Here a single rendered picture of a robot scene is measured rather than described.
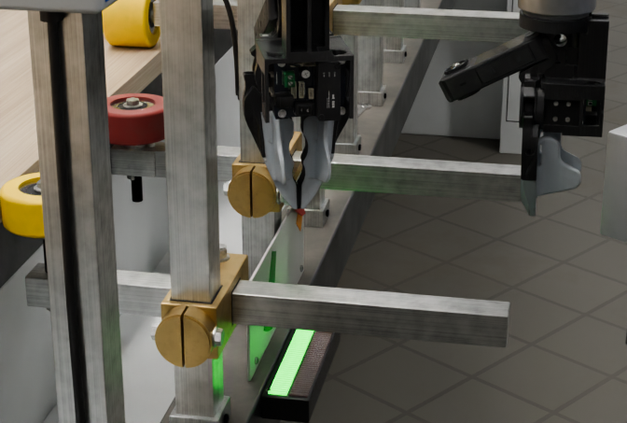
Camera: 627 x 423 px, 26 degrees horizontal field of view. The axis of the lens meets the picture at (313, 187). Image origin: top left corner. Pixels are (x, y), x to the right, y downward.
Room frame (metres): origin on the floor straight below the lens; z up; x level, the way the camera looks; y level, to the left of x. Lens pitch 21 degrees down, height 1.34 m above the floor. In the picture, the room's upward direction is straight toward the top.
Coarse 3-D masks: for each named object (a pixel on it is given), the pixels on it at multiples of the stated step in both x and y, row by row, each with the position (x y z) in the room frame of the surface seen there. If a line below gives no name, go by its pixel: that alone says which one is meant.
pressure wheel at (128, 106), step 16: (112, 96) 1.40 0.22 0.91; (128, 96) 1.40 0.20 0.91; (144, 96) 1.40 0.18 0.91; (160, 96) 1.40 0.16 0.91; (112, 112) 1.35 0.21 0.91; (128, 112) 1.35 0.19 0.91; (144, 112) 1.35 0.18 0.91; (160, 112) 1.35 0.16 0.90; (112, 128) 1.34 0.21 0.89; (128, 128) 1.34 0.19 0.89; (144, 128) 1.34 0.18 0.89; (160, 128) 1.35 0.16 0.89; (128, 144) 1.34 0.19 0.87; (144, 144) 1.34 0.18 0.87
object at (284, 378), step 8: (296, 336) 1.24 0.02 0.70; (304, 336) 1.24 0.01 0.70; (296, 344) 1.22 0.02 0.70; (304, 344) 1.22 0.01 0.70; (288, 352) 1.20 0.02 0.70; (296, 352) 1.20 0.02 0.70; (304, 352) 1.21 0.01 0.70; (288, 360) 1.19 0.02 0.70; (296, 360) 1.19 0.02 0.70; (280, 368) 1.17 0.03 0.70; (288, 368) 1.17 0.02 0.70; (296, 368) 1.17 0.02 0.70; (280, 376) 1.15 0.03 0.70; (288, 376) 1.15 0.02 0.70; (272, 384) 1.14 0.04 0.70; (280, 384) 1.14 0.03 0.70; (288, 384) 1.14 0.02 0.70; (272, 392) 1.12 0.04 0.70; (280, 392) 1.12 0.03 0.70
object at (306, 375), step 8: (320, 336) 1.24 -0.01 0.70; (328, 336) 1.24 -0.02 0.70; (312, 344) 1.22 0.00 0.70; (320, 344) 1.22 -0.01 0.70; (312, 352) 1.20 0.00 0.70; (320, 352) 1.20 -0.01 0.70; (304, 360) 1.19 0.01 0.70; (312, 360) 1.19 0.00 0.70; (320, 360) 1.19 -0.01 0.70; (304, 368) 1.17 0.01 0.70; (312, 368) 1.17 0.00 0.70; (304, 376) 1.15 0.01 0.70; (312, 376) 1.15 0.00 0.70; (296, 384) 1.14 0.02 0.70; (304, 384) 1.14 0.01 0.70; (312, 384) 1.14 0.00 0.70; (296, 392) 1.12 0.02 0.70; (304, 392) 1.12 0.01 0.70
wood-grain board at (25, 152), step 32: (0, 32) 1.70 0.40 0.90; (0, 64) 1.55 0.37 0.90; (128, 64) 1.55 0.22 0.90; (160, 64) 1.61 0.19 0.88; (0, 96) 1.42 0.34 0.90; (32, 96) 1.42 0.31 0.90; (0, 128) 1.31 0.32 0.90; (32, 128) 1.31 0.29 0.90; (0, 160) 1.22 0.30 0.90; (32, 160) 1.22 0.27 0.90
